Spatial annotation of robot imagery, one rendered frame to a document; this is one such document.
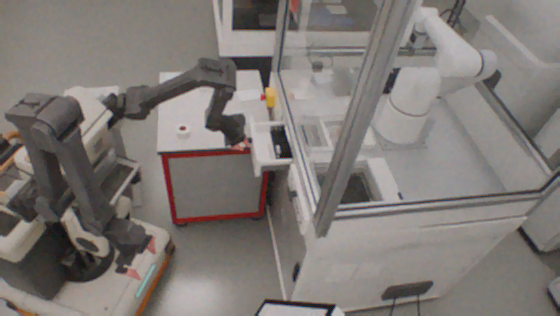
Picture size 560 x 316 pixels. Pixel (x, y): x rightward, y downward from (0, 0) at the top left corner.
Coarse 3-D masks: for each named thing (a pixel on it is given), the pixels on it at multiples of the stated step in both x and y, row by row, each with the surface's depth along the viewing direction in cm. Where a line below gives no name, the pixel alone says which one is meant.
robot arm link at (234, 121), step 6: (222, 114) 160; (234, 114) 157; (240, 114) 159; (222, 120) 159; (228, 120) 158; (234, 120) 157; (240, 120) 159; (210, 126) 156; (222, 126) 159; (228, 126) 160; (234, 126) 159; (240, 126) 159
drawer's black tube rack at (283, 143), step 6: (276, 126) 188; (282, 126) 188; (270, 132) 189; (276, 132) 185; (282, 132) 187; (282, 138) 187; (282, 144) 180; (288, 144) 182; (282, 150) 181; (288, 150) 179; (276, 156) 179; (282, 156) 180; (288, 156) 180
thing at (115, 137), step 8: (88, 88) 212; (96, 88) 213; (104, 88) 213; (112, 88) 214; (96, 96) 209; (112, 128) 208; (112, 136) 211; (120, 136) 231; (112, 144) 215; (120, 144) 228; (104, 152) 219; (120, 152) 225; (128, 184) 245; (136, 184) 264; (128, 192) 249; (136, 192) 260; (136, 200) 256
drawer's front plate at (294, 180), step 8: (288, 176) 176; (296, 176) 165; (296, 184) 163; (296, 200) 164; (304, 200) 158; (296, 208) 165; (304, 208) 155; (304, 216) 153; (304, 224) 154; (304, 232) 158
